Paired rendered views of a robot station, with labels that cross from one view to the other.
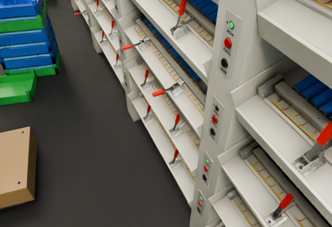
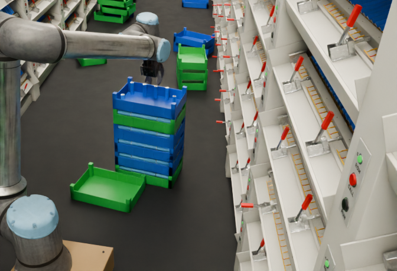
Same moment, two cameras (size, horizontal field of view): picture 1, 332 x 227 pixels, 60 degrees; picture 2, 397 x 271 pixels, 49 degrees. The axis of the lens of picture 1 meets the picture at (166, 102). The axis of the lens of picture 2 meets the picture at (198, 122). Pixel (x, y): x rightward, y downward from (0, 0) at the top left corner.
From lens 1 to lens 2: 0.29 m
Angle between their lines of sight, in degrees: 23
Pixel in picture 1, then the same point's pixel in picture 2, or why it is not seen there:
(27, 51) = (147, 153)
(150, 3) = (283, 172)
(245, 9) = (339, 258)
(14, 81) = (120, 181)
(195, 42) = (310, 247)
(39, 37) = (165, 143)
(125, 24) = (258, 173)
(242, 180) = not seen: outside the picture
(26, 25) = (156, 127)
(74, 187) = not seen: outside the picture
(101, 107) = (202, 252)
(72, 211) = not seen: outside the picture
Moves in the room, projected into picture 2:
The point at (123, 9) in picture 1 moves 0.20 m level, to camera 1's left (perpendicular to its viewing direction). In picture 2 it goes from (260, 156) to (202, 138)
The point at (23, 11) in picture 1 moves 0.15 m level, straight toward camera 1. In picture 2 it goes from (158, 112) to (157, 129)
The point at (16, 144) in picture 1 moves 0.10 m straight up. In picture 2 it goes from (90, 263) to (88, 243)
